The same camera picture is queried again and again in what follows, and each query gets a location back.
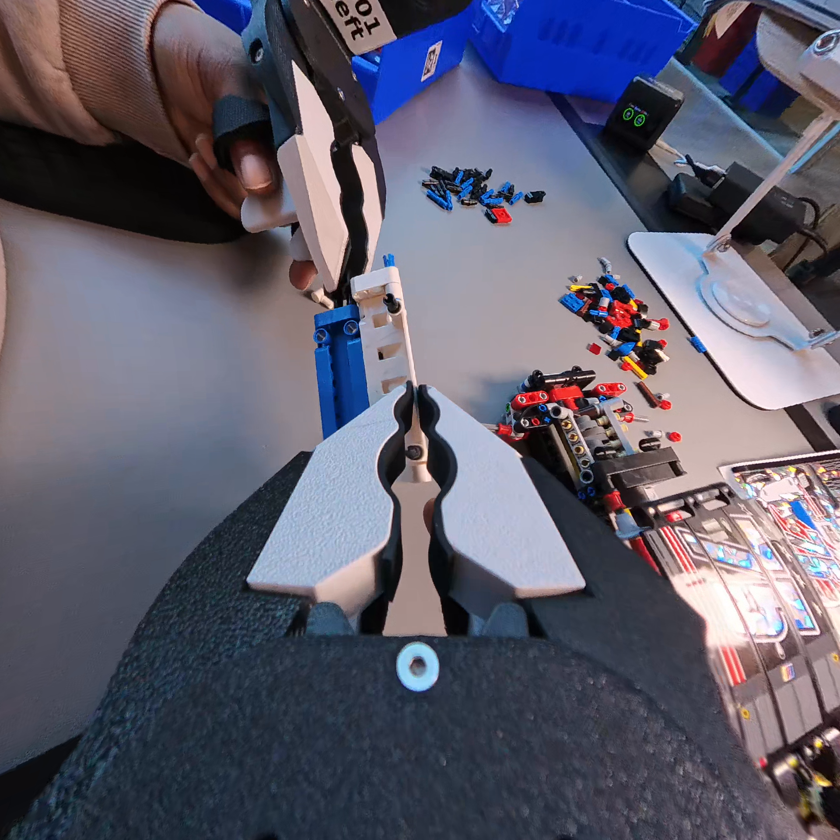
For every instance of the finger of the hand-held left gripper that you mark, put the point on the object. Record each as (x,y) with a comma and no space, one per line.
(315,197)
(373,210)

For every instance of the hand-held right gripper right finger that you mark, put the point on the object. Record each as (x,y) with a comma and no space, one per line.
(512,525)

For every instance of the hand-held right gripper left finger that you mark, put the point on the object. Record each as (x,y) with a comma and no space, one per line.
(321,525)

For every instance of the blue and white lego panel assembly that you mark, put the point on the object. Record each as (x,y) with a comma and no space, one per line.
(338,374)

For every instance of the person's left forearm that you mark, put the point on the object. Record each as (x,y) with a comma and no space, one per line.
(65,59)

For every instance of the pile of blue black lego pins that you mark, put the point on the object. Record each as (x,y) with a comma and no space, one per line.
(472,190)

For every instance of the partly built lego car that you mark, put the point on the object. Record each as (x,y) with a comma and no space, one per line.
(590,446)

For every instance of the pile of mixed lego pieces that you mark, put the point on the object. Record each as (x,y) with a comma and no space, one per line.
(620,321)

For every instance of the lego sticker sheet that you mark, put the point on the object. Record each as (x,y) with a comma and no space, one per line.
(800,499)

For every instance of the person's left hand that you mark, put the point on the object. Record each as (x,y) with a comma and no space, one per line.
(197,72)

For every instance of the blue plastic parts bin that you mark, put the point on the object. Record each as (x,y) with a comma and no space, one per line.
(577,46)
(407,72)

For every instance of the small clear plastic bag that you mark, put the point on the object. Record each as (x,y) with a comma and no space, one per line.
(502,10)

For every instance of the black padded wrist rest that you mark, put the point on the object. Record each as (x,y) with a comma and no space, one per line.
(98,190)

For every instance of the black device with green display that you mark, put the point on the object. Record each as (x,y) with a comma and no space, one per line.
(643,115)

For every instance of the white book stand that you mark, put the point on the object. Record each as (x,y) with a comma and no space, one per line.
(682,289)

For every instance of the black power adapter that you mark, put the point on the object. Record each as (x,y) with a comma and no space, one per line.
(741,197)

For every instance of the wooden stand board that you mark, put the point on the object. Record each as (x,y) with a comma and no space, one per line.
(781,46)

